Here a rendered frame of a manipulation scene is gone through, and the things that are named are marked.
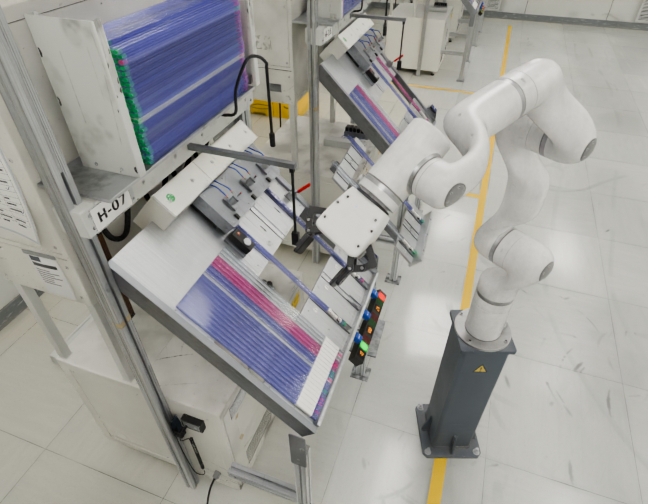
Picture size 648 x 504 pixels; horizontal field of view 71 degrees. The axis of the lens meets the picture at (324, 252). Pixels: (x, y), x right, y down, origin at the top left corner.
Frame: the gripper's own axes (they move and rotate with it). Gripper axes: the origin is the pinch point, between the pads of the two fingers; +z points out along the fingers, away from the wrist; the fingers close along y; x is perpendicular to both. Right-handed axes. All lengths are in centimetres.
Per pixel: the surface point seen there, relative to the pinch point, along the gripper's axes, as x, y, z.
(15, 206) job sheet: -1, -64, 38
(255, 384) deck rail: 35, -2, 39
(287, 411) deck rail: 41, 9, 40
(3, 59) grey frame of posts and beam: -27, -55, 7
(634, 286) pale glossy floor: 234, 88, -92
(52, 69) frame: -13, -64, 6
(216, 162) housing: 38, -56, 3
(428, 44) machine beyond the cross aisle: 417, -200, -221
